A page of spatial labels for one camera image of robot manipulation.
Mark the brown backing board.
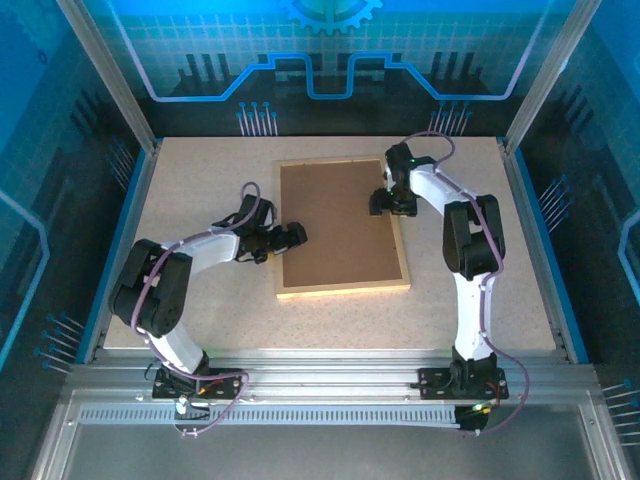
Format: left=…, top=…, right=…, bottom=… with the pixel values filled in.
left=279, top=159, right=405, bottom=290

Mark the light wooden picture frame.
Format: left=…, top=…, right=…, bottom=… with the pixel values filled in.
left=273, top=157, right=412, bottom=301

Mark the grey metal shelf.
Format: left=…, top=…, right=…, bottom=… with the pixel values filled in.
left=29, top=389, right=634, bottom=480

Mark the black control box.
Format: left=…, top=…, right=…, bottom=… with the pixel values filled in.
left=455, top=402, right=490, bottom=435

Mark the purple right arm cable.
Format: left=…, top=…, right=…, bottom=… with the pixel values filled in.
left=399, top=130, right=531, bottom=435

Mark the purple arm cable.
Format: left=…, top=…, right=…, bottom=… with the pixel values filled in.
left=130, top=182, right=262, bottom=439
left=399, top=130, right=531, bottom=435

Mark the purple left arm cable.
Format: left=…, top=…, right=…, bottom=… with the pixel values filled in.
left=130, top=182, right=262, bottom=439

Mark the blue edged aluminium side rail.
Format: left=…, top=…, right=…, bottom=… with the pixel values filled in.
left=499, top=138, right=591, bottom=364
left=82, top=138, right=164, bottom=364

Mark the aluminium mounting rail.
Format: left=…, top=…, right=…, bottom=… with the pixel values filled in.
left=64, top=347, right=601, bottom=407

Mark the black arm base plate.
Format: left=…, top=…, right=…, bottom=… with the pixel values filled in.
left=417, top=367, right=510, bottom=401
left=151, top=367, right=246, bottom=401

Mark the aluminium enclosure post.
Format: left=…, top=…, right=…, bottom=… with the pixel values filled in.
left=54, top=0, right=164, bottom=151
left=502, top=0, right=604, bottom=151

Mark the grey slotted cable duct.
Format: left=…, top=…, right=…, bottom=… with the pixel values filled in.
left=78, top=405, right=464, bottom=427

